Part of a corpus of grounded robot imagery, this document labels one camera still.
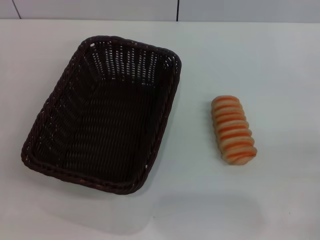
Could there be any dark brown woven basket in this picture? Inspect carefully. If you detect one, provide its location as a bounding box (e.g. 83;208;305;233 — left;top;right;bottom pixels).
18;35;183;197

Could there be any orange striped bread roll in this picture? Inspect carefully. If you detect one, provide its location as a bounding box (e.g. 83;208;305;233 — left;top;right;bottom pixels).
211;95;258;166

